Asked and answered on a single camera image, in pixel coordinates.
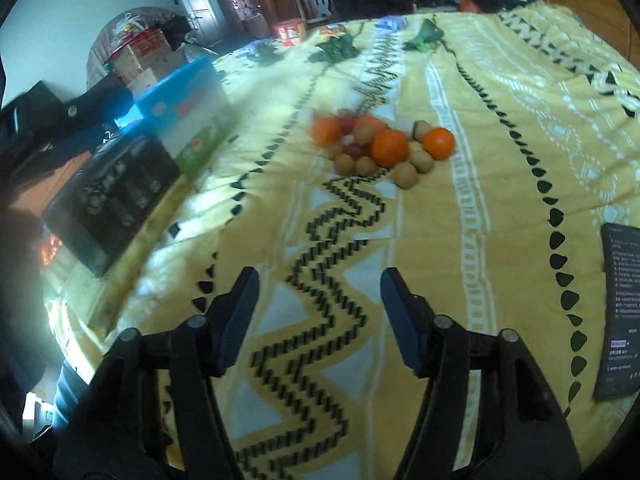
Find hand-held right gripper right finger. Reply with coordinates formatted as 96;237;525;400
380;266;583;480

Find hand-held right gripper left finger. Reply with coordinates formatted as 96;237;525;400
52;266;261;480

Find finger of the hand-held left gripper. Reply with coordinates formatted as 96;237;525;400
61;86;138;130

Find brown cardboard box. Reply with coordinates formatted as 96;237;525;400
112;45;188;96

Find round red striped tabletop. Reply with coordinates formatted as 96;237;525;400
86;5;176;86

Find yellow patterned blanket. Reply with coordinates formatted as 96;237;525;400
45;0;640;480

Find red gift box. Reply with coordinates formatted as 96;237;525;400
102;27;171;68

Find blue and green carton box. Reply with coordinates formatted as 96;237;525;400
115;56;238;181

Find black printed box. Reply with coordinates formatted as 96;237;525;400
41;135;183;277

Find black bag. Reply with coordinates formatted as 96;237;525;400
152;15;193;51

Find dark wooden door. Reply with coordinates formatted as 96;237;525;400
167;0;226;56

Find pile of mixed fruit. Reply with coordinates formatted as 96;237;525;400
324;109;435;190

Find green leafy vegetable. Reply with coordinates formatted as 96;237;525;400
245;40;281;63
402;19;446;53
307;32;361;63

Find person's blue jeans leg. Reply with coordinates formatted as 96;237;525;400
52;360;101;431

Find red snack box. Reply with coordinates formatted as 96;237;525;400
272;18;307;47

